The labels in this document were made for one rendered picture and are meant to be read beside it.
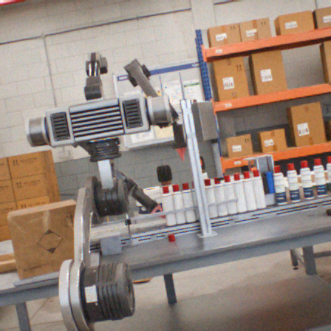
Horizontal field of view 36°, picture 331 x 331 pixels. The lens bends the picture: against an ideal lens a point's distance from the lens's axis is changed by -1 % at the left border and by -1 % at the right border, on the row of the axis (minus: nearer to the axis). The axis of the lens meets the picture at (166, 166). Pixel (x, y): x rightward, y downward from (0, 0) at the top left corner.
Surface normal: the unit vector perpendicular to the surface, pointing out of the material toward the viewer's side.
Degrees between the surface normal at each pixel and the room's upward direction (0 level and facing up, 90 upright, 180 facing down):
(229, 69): 89
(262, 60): 90
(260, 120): 90
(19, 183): 90
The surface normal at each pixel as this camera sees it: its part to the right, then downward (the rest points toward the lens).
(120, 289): -0.08, -0.16
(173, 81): -0.04, 0.07
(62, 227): 0.26, 0.02
